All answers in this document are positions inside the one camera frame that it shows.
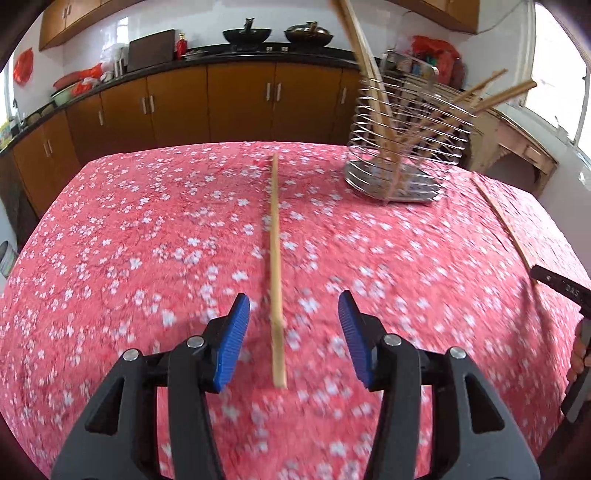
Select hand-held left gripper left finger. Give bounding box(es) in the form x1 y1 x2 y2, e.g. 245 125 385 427
51 292 252 480

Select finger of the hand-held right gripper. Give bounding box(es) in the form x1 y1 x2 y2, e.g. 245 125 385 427
530 264 591 315

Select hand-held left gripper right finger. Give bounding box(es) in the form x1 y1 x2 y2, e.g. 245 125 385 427
338 290 541 480

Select wooden chopstick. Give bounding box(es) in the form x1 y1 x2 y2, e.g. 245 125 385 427
472 173 541 287
330 0 400 160
344 0 407 195
397 68 509 162
402 80 539 158
268 152 289 389

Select metal wire utensil holder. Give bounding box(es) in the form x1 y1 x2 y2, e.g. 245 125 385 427
344 51 478 204

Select person's right hand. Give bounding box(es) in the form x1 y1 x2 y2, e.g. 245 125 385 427
567 324 589 384

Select red floral tablecloth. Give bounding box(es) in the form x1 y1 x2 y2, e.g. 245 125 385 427
0 141 591 480

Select cream wooden side table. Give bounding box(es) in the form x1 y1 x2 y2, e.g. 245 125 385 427
466 104 561 195

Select window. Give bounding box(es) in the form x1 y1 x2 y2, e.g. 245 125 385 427
522 0 591 153

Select brown kitchen base cabinets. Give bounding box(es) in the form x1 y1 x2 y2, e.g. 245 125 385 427
0 60 384 217

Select grey bucket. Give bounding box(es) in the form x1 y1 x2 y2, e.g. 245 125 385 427
0 240 19 278

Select red plastic bag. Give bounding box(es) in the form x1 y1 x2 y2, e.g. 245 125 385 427
13 47 36 85
411 34 465 88
53 65 105 95

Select black kitchen countertop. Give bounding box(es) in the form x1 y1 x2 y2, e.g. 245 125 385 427
0 44 384 153

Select green rimmed basin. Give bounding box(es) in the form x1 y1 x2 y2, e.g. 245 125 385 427
50 84 77 107

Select dark cutting board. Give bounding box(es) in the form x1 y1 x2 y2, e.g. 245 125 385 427
127 29 177 72

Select white plastic bag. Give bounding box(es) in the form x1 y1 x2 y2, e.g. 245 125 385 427
99 44 127 78

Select dark wok with lid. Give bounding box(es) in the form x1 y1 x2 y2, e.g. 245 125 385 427
283 21 334 47

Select brown wall cabinet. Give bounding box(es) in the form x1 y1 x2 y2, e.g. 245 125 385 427
402 0 481 35

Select black wok with handle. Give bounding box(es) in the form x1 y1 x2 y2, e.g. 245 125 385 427
222 17 273 45

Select brown wall cabinets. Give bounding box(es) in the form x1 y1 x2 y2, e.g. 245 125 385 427
39 0 148 51

